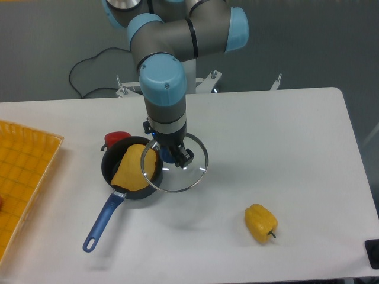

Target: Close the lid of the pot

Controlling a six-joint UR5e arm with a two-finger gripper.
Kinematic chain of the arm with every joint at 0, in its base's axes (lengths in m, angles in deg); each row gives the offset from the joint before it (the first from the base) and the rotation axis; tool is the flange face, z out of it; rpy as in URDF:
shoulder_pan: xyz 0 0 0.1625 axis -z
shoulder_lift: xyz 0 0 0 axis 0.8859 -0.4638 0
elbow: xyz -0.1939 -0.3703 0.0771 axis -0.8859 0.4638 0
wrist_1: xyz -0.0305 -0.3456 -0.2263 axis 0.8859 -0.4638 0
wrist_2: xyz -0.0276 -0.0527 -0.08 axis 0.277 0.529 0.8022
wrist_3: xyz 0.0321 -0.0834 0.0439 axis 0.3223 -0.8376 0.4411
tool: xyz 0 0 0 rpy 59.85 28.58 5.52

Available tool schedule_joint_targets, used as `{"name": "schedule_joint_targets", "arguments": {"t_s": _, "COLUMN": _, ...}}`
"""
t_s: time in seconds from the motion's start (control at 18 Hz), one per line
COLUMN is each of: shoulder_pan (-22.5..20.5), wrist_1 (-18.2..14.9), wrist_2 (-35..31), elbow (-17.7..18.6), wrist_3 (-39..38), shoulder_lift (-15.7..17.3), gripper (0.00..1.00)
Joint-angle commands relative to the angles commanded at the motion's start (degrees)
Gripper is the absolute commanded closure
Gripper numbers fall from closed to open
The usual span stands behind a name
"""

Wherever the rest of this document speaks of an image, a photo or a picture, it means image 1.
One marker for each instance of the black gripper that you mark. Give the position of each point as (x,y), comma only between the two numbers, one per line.
(171,135)

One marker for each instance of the glass pot lid blue knob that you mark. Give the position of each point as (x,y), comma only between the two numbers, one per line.
(168,177)

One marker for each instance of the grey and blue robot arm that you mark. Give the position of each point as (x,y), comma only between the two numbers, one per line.
(161,35)

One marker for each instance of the yellow mango in pot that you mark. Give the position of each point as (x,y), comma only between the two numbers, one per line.
(129,174)

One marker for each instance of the red bell pepper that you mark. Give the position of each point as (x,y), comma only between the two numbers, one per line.
(113,137)

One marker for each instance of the yellow bell pepper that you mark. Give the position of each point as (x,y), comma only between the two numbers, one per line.
(261,223)

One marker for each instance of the yellow plastic basket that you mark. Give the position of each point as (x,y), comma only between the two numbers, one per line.
(26,156)

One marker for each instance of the black device at table edge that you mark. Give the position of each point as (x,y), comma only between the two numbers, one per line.
(372,250)

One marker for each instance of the dark pot with blue handle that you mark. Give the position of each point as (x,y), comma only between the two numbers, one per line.
(109,166)

